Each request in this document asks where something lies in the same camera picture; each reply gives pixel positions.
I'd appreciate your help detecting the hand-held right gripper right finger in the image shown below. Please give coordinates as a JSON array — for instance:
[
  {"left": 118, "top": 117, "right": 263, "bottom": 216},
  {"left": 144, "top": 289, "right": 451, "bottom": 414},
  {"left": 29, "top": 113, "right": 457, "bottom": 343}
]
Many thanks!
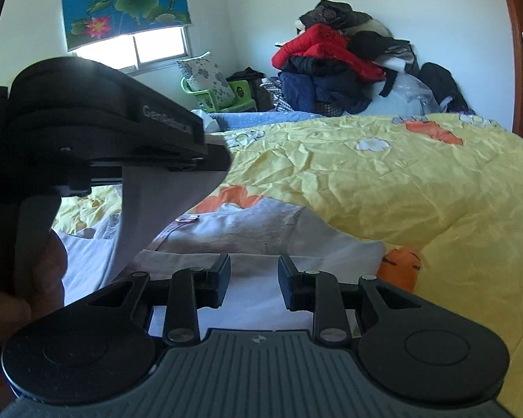
[{"left": 278, "top": 255, "right": 419, "bottom": 345}]

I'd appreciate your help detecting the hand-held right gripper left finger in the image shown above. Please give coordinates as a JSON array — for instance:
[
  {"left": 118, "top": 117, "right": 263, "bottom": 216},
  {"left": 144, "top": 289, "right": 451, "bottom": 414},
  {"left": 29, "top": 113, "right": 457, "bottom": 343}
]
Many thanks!
[{"left": 89, "top": 253, "right": 232, "bottom": 346}]

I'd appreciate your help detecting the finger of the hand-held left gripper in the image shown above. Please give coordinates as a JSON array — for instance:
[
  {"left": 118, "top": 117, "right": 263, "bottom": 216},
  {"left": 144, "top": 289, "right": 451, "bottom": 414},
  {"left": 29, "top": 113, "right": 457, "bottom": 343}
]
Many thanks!
[{"left": 91, "top": 145, "right": 232, "bottom": 184}]

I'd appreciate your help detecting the white printed garment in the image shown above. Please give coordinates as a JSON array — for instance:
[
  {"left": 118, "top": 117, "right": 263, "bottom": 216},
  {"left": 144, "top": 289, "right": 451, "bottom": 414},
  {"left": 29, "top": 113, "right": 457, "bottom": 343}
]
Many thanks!
[{"left": 58, "top": 198, "right": 386, "bottom": 332}]

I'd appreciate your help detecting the pile of clothes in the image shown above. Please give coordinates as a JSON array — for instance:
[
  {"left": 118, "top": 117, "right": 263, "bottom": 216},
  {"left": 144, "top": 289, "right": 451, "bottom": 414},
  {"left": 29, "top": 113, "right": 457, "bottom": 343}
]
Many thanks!
[{"left": 272, "top": 0, "right": 421, "bottom": 116}]

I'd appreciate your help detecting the person's left hand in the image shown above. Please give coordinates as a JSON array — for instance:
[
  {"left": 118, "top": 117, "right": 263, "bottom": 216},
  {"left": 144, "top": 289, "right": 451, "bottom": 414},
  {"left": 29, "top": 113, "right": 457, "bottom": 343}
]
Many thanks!
[{"left": 0, "top": 229, "right": 69, "bottom": 346}]

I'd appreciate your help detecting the blue blanket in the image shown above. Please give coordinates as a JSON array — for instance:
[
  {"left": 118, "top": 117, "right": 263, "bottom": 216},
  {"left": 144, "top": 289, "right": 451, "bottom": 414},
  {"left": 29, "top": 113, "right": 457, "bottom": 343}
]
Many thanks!
[{"left": 195, "top": 110, "right": 328, "bottom": 134}]

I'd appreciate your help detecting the green plastic chair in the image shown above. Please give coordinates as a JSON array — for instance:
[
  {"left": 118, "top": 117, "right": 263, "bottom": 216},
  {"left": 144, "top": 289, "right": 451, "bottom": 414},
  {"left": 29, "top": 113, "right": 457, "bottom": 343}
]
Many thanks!
[{"left": 181, "top": 76, "right": 259, "bottom": 114}]

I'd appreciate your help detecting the floral print cushion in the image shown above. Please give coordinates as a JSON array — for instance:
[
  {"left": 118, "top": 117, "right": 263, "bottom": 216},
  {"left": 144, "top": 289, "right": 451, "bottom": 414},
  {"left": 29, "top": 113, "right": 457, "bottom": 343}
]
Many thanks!
[{"left": 176, "top": 51, "right": 235, "bottom": 112}]

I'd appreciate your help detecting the checked cloth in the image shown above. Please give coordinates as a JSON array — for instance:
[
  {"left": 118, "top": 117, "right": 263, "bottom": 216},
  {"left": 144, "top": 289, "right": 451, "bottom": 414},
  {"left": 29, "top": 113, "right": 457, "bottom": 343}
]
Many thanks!
[{"left": 260, "top": 77, "right": 289, "bottom": 113}]

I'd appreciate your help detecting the window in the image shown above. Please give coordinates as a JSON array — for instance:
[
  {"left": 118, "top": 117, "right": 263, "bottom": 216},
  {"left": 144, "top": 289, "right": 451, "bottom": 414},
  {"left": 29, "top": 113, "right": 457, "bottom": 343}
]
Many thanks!
[{"left": 75, "top": 25, "right": 193, "bottom": 75}]

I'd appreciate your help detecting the black cloth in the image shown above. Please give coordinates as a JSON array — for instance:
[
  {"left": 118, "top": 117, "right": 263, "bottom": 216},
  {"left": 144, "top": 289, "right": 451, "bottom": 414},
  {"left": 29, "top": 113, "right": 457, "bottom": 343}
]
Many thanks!
[{"left": 226, "top": 67, "right": 266, "bottom": 84}]

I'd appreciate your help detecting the lotus print window blind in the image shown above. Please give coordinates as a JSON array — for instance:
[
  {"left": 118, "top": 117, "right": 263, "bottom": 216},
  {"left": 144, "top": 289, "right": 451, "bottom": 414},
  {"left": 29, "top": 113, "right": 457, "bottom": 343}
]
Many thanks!
[{"left": 60, "top": 0, "right": 192, "bottom": 52}]

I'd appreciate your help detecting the yellow printed quilt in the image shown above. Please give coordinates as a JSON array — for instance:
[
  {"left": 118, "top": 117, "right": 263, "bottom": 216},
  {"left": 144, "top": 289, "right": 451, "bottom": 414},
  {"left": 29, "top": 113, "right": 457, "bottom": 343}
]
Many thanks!
[{"left": 52, "top": 112, "right": 523, "bottom": 403}]

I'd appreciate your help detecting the clear plastic bag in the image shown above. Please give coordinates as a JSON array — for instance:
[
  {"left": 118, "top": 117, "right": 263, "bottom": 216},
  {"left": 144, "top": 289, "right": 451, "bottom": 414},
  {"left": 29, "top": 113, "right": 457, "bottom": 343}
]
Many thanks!
[{"left": 375, "top": 73, "right": 439, "bottom": 116}]

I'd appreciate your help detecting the black bag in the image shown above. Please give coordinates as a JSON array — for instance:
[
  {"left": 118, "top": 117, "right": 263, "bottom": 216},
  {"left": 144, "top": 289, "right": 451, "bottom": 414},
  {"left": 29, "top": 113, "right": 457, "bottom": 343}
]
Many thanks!
[{"left": 417, "top": 62, "right": 470, "bottom": 113}]

